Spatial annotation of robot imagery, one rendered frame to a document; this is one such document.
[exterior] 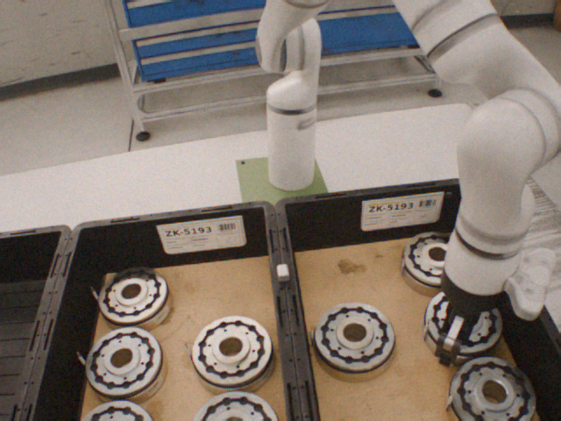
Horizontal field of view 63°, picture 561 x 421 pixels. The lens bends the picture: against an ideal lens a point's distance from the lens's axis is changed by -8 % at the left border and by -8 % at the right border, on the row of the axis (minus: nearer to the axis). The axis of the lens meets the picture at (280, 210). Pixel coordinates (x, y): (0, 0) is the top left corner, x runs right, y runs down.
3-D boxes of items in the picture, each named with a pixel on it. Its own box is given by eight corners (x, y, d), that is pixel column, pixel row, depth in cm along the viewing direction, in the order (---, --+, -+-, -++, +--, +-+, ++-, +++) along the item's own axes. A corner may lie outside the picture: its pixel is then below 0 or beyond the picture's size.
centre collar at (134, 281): (118, 281, 70) (117, 279, 70) (150, 278, 70) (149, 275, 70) (113, 309, 66) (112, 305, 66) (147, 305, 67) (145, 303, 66)
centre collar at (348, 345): (334, 319, 63) (334, 317, 62) (372, 317, 63) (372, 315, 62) (336, 352, 59) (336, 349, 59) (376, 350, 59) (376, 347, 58)
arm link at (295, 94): (312, 9, 83) (310, 95, 94) (259, 12, 82) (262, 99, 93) (327, 26, 76) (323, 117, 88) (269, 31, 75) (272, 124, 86)
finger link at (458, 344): (440, 331, 51) (439, 342, 56) (433, 346, 50) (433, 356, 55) (463, 340, 50) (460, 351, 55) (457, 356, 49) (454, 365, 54)
